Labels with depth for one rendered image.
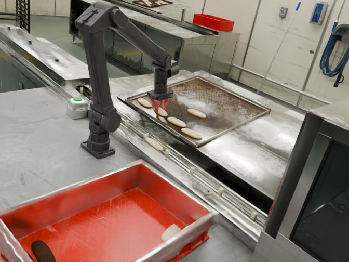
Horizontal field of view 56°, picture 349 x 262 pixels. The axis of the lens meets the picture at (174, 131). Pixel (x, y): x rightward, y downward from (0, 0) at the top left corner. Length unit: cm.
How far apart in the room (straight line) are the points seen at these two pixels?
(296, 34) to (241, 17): 99
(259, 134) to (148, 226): 69
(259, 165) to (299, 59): 388
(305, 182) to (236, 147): 69
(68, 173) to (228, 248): 58
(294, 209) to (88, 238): 53
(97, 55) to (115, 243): 58
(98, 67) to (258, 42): 443
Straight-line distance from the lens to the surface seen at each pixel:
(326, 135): 65
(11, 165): 124
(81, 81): 179
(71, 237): 95
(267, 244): 80
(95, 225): 98
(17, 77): 242
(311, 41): 500
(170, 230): 98
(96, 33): 109
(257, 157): 131
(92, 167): 122
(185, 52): 414
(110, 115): 122
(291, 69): 514
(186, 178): 115
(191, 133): 137
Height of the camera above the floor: 149
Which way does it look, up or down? 25 degrees down
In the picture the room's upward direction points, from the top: 11 degrees clockwise
